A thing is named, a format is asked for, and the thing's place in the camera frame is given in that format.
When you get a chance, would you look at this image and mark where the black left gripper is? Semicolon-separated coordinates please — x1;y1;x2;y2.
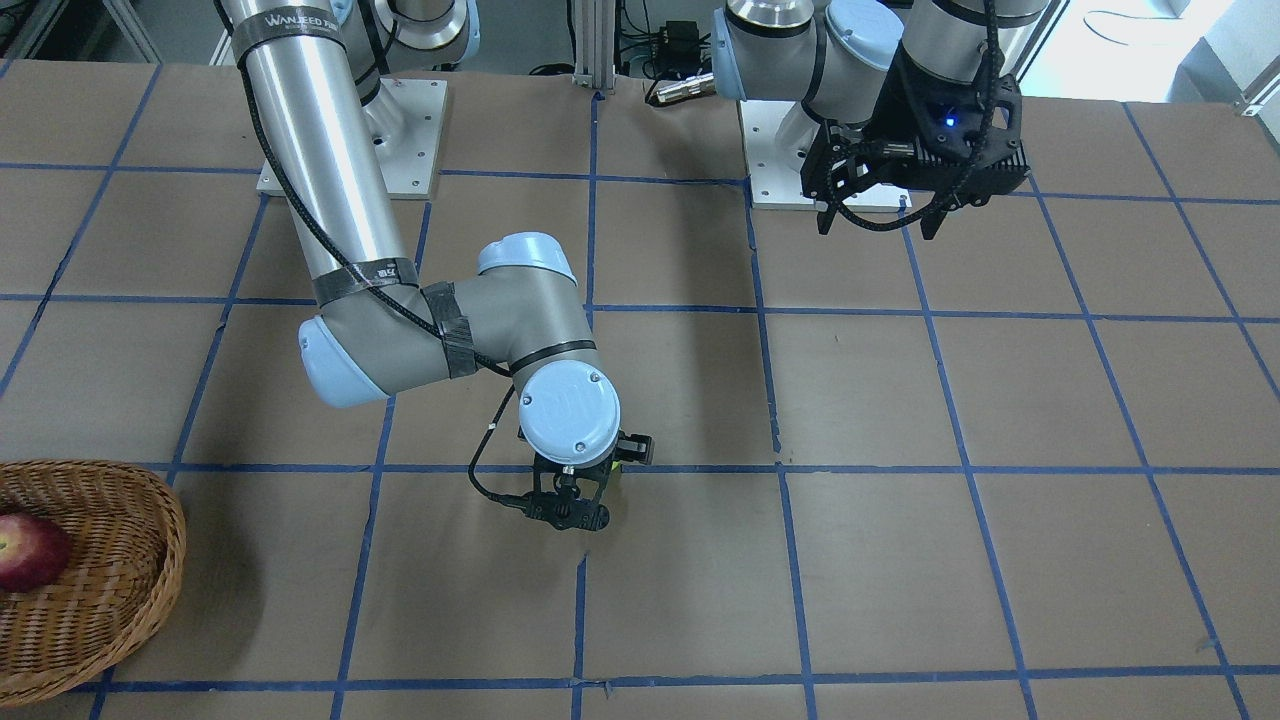
800;50;951;241

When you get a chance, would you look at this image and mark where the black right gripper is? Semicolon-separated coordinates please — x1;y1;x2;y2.
532;432;654;496

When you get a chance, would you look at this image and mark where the red yellow apple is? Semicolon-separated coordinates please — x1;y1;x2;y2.
1;512;72;592

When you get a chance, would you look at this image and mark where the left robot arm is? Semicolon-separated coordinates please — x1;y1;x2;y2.
710;1;1046;240

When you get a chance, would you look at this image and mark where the wicker basket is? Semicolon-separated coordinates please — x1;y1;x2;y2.
1;459;188;708

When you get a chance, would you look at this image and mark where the silver cylinder connector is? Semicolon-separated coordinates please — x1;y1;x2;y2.
644;72;717;108

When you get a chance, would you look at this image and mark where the black wrist camera, right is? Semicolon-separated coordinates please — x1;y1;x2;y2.
497;471;612;532

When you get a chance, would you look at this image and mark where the black wrist camera, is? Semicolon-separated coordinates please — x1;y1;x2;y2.
497;471;612;532
901;70;1030;205

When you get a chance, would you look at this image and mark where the black wrist camera, left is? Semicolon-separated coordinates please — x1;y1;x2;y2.
901;70;1030;205

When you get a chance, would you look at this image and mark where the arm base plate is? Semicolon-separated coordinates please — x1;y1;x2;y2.
257;78;449;200
739;100;913;213

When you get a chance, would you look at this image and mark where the aluminium frame post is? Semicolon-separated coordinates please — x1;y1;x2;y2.
568;1;617;95

